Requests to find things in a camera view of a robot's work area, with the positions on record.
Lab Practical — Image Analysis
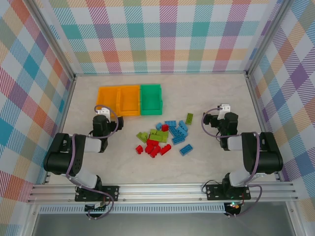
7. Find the green plastic bin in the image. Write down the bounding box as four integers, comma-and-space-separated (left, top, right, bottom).
140, 84, 163, 116

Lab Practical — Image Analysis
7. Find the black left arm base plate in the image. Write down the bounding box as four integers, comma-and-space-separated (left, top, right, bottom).
74, 184, 121, 203

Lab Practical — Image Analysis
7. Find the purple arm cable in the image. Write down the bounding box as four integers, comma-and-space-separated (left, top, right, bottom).
201, 107, 263, 218
65, 105, 119, 220

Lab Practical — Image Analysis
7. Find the aluminium frame side rail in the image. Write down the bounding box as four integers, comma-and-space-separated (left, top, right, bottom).
246, 73, 284, 181
43, 76, 77, 185

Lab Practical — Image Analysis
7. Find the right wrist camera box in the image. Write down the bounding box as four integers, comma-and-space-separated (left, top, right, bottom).
218, 103, 232, 120

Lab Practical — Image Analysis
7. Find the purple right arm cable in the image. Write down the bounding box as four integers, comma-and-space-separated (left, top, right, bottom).
201, 107, 263, 218

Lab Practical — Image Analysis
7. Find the orange plastic bin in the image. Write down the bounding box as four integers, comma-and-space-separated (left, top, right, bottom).
117, 85, 142, 117
96, 86, 121, 118

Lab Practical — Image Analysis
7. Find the aluminium frame back rail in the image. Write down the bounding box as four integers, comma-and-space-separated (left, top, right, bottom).
73, 70, 248, 77

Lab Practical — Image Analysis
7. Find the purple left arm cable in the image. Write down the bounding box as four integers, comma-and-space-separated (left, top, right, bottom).
65, 105, 119, 220

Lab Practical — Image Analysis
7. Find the slotted cable duct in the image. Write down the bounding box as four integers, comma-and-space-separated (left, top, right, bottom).
38, 205, 227, 215

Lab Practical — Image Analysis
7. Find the aluminium mounting rail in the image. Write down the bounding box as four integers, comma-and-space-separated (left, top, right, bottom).
27, 181, 299, 204

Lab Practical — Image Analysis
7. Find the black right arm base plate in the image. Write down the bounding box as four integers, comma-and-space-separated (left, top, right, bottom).
205, 184, 252, 201

